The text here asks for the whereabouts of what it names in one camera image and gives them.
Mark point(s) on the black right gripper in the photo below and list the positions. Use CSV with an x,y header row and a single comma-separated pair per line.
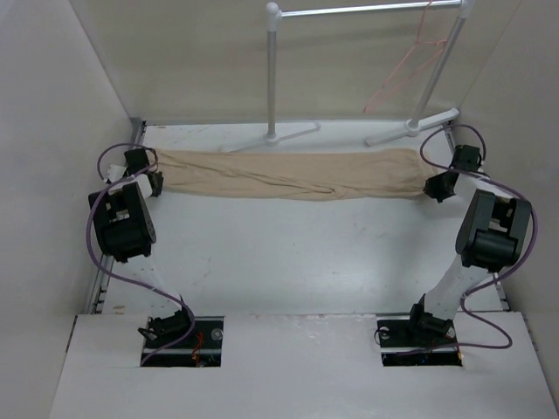
x,y
433,190

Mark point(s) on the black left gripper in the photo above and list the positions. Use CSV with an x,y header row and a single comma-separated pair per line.
x,y
159,182

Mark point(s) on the beige trousers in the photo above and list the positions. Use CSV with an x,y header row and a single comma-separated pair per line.
x,y
322,177

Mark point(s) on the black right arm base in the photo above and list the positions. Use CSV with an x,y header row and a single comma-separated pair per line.
x,y
417,340

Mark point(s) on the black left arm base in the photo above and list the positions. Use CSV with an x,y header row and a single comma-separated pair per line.
x,y
175,341

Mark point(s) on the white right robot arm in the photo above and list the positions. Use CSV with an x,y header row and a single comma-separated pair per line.
x,y
490,238

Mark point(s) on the white clothes rack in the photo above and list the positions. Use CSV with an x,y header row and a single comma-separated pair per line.
x,y
412,127

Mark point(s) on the pink wire hanger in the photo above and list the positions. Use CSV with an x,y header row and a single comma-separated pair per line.
x,y
422,53

